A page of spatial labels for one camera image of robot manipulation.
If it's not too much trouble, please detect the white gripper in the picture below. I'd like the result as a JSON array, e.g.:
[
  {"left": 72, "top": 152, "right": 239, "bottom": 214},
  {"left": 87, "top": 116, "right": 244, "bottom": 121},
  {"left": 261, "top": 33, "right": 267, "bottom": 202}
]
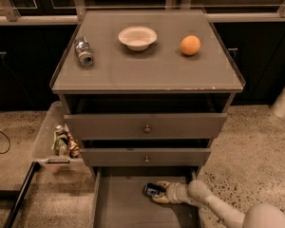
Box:
[{"left": 152, "top": 180, "right": 190, "bottom": 204}]

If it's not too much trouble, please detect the blue pepsi can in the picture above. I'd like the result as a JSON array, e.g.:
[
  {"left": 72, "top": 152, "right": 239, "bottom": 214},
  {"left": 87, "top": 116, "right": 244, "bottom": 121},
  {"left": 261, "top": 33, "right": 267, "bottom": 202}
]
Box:
[{"left": 142, "top": 182, "right": 165, "bottom": 198}]

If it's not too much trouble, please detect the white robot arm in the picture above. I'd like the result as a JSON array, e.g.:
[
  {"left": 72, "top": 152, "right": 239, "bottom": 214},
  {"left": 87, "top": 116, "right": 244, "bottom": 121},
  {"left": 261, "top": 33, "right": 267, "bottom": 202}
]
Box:
[{"left": 145, "top": 180, "right": 285, "bottom": 228}]

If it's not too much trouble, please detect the grey bottom drawer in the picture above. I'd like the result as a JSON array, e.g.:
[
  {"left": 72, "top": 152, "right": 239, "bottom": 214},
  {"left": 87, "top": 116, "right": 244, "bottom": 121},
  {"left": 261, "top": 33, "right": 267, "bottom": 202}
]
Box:
[{"left": 92, "top": 166, "right": 203, "bottom": 228}]

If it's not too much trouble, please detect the grey drawer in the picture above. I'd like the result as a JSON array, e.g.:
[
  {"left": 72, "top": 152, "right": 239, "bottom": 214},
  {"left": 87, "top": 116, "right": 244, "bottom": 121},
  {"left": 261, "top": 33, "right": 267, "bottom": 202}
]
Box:
[
  {"left": 81, "top": 148, "right": 211, "bottom": 166},
  {"left": 92, "top": 166, "right": 203, "bottom": 228},
  {"left": 64, "top": 113, "right": 227, "bottom": 140}
]

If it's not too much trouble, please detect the grey middle drawer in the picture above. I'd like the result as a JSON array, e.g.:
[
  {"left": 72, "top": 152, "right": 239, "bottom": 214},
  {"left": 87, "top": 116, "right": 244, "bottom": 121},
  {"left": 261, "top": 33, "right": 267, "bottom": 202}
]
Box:
[{"left": 81, "top": 148, "right": 211, "bottom": 166}]

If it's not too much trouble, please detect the grey drawer cabinet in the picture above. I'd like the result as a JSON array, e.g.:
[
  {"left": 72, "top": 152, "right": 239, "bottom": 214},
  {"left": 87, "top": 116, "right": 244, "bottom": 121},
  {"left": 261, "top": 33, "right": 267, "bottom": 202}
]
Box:
[{"left": 49, "top": 9, "right": 246, "bottom": 228}]

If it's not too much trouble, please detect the grey top drawer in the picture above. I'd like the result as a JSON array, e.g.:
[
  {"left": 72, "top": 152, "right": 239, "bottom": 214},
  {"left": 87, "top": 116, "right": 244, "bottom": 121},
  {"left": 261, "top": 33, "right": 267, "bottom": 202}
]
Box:
[{"left": 64, "top": 113, "right": 227, "bottom": 140}]

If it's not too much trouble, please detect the silver can lying down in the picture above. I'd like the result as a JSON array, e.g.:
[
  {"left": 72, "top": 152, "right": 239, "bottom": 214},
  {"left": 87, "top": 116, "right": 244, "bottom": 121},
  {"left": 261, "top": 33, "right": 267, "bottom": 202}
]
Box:
[{"left": 74, "top": 36, "right": 94, "bottom": 67}]

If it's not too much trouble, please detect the brown snack bag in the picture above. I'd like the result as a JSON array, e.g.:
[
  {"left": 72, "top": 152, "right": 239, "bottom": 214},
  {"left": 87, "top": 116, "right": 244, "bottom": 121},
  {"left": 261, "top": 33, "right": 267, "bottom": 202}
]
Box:
[{"left": 67, "top": 133, "right": 80, "bottom": 158}]

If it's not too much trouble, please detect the clear plastic bin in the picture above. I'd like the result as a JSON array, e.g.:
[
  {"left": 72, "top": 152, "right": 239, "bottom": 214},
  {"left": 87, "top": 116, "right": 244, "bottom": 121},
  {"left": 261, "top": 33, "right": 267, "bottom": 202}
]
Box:
[{"left": 31, "top": 101, "right": 83, "bottom": 167}]

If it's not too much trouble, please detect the orange fruit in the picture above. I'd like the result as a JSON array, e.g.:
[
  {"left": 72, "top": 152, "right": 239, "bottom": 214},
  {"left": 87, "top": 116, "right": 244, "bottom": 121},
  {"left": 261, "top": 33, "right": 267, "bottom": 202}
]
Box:
[{"left": 180, "top": 35, "right": 200, "bottom": 56}]

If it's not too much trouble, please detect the white paper bowl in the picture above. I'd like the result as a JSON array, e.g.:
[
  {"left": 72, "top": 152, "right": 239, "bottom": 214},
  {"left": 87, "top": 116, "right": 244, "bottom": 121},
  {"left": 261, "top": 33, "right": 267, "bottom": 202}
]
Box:
[{"left": 118, "top": 27, "right": 158, "bottom": 51}]

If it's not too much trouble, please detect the black floor rail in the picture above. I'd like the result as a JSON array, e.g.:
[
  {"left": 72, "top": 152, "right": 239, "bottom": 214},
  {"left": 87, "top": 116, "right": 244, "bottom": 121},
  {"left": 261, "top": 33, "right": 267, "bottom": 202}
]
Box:
[{"left": 0, "top": 161, "right": 41, "bottom": 228}]

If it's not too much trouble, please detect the black floor cable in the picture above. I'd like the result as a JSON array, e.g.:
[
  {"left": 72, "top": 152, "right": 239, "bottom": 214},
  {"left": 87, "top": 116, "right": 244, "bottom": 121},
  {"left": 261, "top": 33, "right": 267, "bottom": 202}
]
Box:
[{"left": 0, "top": 123, "right": 11, "bottom": 155}]

